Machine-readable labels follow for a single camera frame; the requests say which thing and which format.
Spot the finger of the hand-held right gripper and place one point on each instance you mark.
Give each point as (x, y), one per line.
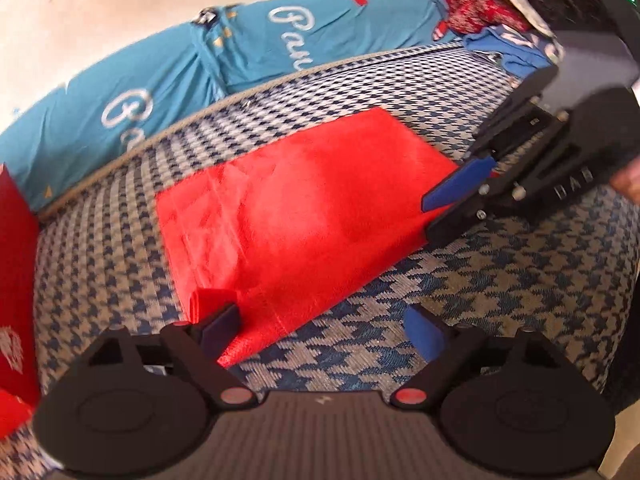
(455, 225)
(455, 185)

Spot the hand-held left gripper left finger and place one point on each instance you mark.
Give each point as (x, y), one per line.
(222, 327)

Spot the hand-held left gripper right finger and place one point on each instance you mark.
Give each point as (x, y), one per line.
(425, 332)

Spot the red shopping bag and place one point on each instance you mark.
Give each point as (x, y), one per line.
(300, 210)

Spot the red cardboard shoe box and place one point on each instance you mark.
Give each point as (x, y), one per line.
(15, 285)

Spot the person's right hand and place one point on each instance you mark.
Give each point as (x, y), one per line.
(631, 182)

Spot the blue garment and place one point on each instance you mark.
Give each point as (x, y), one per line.
(520, 52)

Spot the red floral cloth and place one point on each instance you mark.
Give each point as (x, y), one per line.
(470, 5)

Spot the blue printed bolster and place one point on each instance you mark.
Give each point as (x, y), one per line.
(165, 75)

